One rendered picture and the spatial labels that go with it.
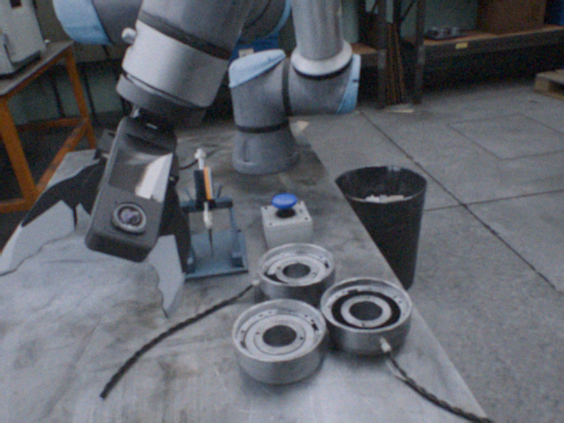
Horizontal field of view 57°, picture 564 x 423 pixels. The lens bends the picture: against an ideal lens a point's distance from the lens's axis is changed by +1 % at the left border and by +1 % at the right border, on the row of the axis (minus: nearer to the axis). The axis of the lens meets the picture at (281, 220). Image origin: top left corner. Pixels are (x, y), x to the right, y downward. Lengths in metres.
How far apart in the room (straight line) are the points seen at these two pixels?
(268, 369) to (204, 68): 0.31
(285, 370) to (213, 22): 0.35
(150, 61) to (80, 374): 0.39
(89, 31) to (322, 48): 0.52
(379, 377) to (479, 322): 1.40
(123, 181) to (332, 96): 0.69
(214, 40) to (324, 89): 0.63
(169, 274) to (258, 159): 0.64
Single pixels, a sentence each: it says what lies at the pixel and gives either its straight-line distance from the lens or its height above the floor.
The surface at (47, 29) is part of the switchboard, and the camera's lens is 4.44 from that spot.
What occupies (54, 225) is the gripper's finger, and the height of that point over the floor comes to 1.03.
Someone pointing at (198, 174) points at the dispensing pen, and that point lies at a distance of 0.77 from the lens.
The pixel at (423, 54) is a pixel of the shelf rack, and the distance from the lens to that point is 4.33.
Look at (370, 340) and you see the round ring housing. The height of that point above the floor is 0.83.
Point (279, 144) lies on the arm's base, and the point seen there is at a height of 0.86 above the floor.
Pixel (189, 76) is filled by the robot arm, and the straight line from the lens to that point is 0.40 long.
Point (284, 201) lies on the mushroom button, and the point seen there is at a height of 0.87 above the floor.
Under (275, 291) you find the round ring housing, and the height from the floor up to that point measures 0.83.
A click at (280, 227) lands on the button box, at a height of 0.84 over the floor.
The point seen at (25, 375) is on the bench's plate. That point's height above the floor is 0.80.
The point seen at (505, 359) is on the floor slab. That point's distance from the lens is 1.85.
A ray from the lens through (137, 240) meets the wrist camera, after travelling 0.36.
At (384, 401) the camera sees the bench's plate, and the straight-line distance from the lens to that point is 0.57.
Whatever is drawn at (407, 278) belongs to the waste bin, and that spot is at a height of 0.06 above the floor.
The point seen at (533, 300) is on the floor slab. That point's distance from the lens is 2.13.
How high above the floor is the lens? 1.22
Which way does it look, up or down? 28 degrees down
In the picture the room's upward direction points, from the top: 5 degrees counter-clockwise
